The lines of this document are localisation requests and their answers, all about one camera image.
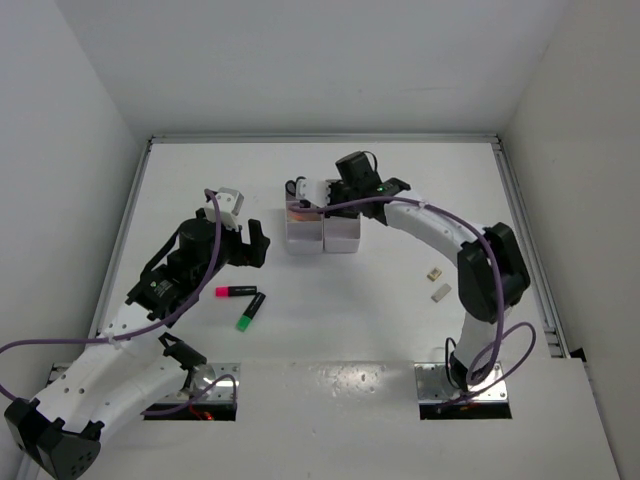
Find aluminium table frame rail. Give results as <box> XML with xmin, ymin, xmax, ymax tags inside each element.
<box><xmin>14</xmin><ymin>131</ymin><xmax>574</xmax><ymax>480</ymax></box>

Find metal base plate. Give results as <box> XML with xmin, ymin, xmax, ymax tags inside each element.
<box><xmin>176</xmin><ymin>363</ymin><xmax>241</xmax><ymax>404</ymax></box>
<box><xmin>414</xmin><ymin>362</ymin><xmax>509</xmax><ymax>406</ymax></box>

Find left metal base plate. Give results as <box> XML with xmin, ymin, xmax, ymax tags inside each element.
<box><xmin>176</xmin><ymin>363</ymin><xmax>241</xmax><ymax>404</ymax></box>

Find black handled scissors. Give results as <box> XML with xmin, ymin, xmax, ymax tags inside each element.
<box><xmin>285</xmin><ymin>179</ymin><xmax>297</xmax><ymax>197</ymax></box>

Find white right organizer box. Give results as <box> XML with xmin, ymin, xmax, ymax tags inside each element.
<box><xmin>323</xmin><ymin>216</ymin><xmax>361</xmax><ymax>254</ymax></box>

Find green black highlighter marker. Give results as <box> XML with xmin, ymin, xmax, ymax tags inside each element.
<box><xmin>236</xmin><ymin>292</ymin><xmax>266</xmax><ymax>332</ymax></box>

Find white left organizer box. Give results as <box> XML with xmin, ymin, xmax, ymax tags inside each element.
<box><xmin>285</xmin><ymin>192</ymin><xmax>324</xmax><ymax>255</ymax></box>

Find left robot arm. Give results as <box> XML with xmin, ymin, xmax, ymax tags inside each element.
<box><xmin>4</xmin><ymin>216</ymin><xmax>270</xmax><ymax>479</ymax></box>

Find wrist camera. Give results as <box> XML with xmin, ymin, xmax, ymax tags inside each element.
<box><xmin>204</xmin><ymin>187</ymin><xmax>244</xmax><ymax>231</ymax></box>
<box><xmin>294</xmin><ymin>178</ymin><xmax>330</xmax><ymax>208</ymax></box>

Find pink black highlighter marker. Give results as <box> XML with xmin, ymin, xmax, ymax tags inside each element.
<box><xmin>214</xmin><ymin>285</ymin><xmax>258</xmax><ymax>298</ymax></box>

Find white organizer box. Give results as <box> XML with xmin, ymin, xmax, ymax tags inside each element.
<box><xmin>323</xmin><ymin>216</ymin><xmax>361</xmax><ymax>254</ymax></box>
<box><xmin>285</xmin><ymin>192</ymin><xmax>324</xmax><ymax>255</ymax></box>

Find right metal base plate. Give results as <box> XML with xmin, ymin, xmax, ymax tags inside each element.
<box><xmin>414</xmin><ymin>362</ymin><xmax>509</xmax><ymax>406</ymax></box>

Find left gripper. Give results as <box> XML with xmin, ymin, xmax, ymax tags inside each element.
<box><xmin>192</xmin><ymin>216</ymin><xmax>268</xmax><ymax>287</ymax></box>

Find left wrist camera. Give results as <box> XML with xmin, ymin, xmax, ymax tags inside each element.
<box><xmin>204</xmin><ymin>187</ymin><xmax>244</xmax><ymax>231</ymax></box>

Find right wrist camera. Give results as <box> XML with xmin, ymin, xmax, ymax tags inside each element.
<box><xmin>294</xmin><ymin>178</ymin><xmax>330</xmax><ymax>208</ymax></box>

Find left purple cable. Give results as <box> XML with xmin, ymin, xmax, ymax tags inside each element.
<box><xmin>0</xmin><ymin>188</ymin><xmax>240</xmax><ymax>417</ymax></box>

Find beige eraser block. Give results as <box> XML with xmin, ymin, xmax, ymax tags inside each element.
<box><xmin>431</xmin><ymin>283</ymin><xmax>452</xmax><ymax>303</ymax></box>

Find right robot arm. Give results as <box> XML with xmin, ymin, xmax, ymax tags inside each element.
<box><xmin>328</xmin><ymin>151</ymin><xmax>531</xmax><ymax>392</ymax></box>

